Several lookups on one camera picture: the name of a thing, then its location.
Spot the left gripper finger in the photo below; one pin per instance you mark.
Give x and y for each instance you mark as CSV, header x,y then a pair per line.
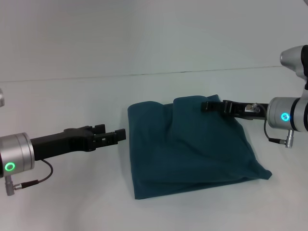
x,y
109,139
99,130

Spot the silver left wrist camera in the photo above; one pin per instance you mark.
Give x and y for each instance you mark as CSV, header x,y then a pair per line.
x,y
2,97

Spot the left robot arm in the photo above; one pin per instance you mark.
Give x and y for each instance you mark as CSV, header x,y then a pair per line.
x,y
14,155

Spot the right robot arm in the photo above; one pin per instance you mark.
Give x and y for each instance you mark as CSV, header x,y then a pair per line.
x,y
288,114

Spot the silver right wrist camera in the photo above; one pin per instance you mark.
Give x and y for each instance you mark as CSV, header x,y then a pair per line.
x,y
296,60

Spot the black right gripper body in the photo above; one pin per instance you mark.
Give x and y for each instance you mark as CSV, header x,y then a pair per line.
x,y
245,109

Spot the teal FREE print t-shirt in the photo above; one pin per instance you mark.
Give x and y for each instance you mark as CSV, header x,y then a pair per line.
x,y
192,149

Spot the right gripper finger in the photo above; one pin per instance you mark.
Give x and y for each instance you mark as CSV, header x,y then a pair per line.
x,y
214,106

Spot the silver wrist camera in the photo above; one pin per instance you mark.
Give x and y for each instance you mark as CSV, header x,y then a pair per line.
x,y
296,60
2,97

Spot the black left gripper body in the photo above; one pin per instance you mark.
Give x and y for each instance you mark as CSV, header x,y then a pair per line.
x,y
60,143

